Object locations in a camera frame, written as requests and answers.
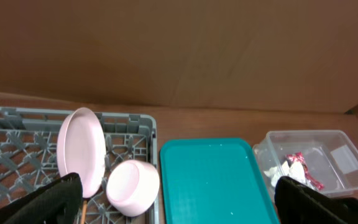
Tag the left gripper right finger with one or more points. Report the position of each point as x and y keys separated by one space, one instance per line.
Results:
x=297 y=203

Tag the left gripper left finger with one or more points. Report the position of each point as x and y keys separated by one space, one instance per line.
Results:
x=57 y=202

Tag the wooden chopstick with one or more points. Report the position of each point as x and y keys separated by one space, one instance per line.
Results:
x=83 y=212

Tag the red snack wrapper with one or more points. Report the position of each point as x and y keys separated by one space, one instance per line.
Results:
x=310 y=181

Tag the large white round plate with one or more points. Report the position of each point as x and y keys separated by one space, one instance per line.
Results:
x=81 y=149

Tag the small white bowl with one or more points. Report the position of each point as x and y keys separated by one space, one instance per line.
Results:
x=132 y=187

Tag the white napkin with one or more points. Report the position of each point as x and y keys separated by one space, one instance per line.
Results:
x=286 y=172

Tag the clear plastic bin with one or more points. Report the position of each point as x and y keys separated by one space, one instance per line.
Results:
x=330 y=155

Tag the grey plastic dish rack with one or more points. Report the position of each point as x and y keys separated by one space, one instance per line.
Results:
x=28 y=145

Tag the teal plastic serving tray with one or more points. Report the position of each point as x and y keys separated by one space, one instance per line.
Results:
x=214 y=180

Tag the brown cardboard box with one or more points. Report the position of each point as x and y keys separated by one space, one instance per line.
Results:
x=262 y=55

